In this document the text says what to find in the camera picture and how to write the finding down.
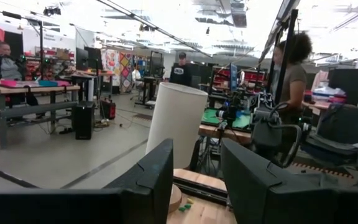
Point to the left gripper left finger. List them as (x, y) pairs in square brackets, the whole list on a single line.
[(135, 196)]

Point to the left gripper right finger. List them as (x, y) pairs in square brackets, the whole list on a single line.
[(253, 193)]

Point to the yellow crayon stub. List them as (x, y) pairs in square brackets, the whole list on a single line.
[(190, 200)]

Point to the white cylinder shade table lamp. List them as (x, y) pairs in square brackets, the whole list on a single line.
[(179, 124)]

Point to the green mat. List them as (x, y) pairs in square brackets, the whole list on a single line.
[(210, 116)]

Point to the black computer tower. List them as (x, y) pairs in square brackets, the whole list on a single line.
[(84, 121)]

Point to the red equipment box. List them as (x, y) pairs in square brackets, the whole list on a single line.
[(108, 109)]

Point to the black office chair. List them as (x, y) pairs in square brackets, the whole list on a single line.
[(340, 130)]

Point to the red parts shelf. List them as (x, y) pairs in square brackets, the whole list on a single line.
[(250, 76)]

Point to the person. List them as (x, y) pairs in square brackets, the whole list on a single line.
[(180, 73), (294, 81), (3, 67), (136, 74)]

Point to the blue flat tray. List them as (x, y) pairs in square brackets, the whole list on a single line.
[(48, 83)]

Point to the dark grey partition panel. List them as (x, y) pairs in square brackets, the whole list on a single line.
[(346, 84)]

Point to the dark background monitors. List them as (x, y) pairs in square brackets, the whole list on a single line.
[(87, 57)]

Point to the wooden top workbench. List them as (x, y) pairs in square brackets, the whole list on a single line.
[(26, 89)]

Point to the pink flat tray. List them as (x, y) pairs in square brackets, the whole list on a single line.
[(14, 83)]

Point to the black aluminium table frame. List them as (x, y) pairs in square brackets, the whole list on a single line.
[(200, 189)]

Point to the black camera on stand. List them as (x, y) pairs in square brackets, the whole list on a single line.
[(228, 112)]

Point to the colourful wall poster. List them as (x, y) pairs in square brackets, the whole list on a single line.
[(117, 67)]

